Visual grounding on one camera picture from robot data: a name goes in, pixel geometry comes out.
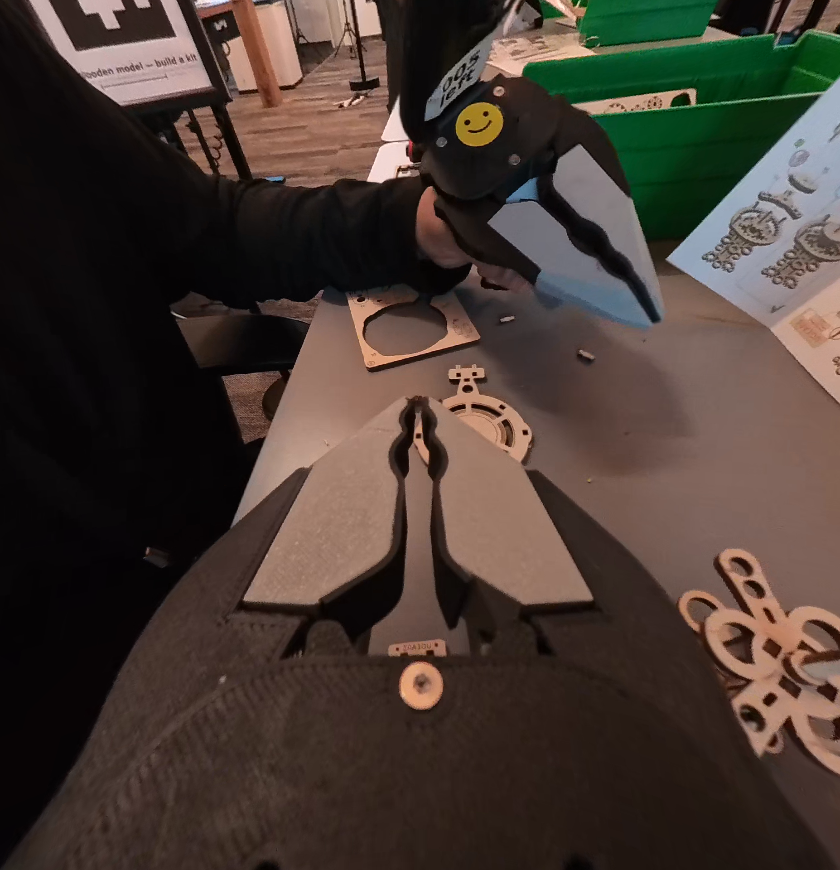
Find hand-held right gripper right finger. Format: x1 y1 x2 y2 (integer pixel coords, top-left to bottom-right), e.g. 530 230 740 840
425 400 595 631

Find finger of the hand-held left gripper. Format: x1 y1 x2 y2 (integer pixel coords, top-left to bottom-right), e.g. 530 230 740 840
487 192 657 332
548 145 666 323

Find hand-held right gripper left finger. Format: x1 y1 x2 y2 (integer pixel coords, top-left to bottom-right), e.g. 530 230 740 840
243 400 417 641

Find round wooden ring part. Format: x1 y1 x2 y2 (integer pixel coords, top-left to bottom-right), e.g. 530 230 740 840
442 366 533 466

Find tiny wooden peg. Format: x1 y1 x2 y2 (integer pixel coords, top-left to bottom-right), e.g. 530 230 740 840
412 406 440 467

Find person's left forearm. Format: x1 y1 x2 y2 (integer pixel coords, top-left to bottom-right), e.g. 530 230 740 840
155 159 434 310

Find wooden parts sheet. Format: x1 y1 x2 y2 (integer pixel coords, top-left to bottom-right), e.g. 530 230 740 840
575 88 697 115

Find wooden model piece with rings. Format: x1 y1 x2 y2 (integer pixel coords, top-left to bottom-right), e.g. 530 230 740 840
678 547 840 779

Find person's left hand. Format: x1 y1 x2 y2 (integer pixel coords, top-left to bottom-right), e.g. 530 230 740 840
415 185 535 295

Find printed paper sheet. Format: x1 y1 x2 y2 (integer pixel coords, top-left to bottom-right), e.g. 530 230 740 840
488 35 598 77

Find green plastic bin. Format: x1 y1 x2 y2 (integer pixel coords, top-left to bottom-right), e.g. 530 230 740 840
522 30 840 242
575 0 721 47

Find white table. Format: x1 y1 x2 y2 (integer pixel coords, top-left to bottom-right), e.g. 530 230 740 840
367 95 428 184

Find black stand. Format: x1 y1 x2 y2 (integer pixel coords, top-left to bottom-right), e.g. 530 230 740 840
335 0 381 91

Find illustrated assembly booklet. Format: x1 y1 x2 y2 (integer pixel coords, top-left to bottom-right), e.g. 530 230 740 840
666 88 840 402

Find white cabinet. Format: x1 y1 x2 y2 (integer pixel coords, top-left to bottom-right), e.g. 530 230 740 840
224 3 304 92

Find person's dark clothed body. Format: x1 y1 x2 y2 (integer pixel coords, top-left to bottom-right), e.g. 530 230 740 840
0 0 271 864

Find framed sign on stand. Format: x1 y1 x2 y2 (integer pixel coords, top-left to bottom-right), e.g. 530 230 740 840
26 0 252 181

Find wooden sheet frame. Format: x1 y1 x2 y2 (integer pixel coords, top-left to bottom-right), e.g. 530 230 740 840
345 289 482 371

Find wooden post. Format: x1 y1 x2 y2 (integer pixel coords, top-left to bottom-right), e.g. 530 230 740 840
231 0 283 108

